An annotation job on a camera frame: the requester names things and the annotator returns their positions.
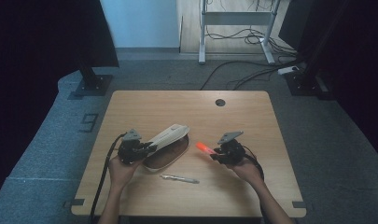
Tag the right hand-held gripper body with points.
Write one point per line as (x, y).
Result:
(231, 149)

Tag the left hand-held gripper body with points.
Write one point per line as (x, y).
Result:
(130, 149)

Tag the orange highlighter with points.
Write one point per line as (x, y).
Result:
(204, 147)

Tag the beige pencil case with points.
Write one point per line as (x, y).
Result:
(169, 146)

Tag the person's left hand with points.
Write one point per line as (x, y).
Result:
(123, 174)

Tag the person's right hand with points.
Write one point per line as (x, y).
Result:
(247, 172)

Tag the silver pen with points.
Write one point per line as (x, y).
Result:
(179, 178)

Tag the round black table grommet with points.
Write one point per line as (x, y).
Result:
(220, 102)

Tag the black metal stand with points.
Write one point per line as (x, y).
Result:
(306, 81)
(91, 81)

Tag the white power strip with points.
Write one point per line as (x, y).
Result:
(288, 70)

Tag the dark curtain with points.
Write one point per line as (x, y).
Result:
(37, 46)
(348, 62)

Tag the white metal desk frame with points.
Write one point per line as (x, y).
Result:
(236, 18)

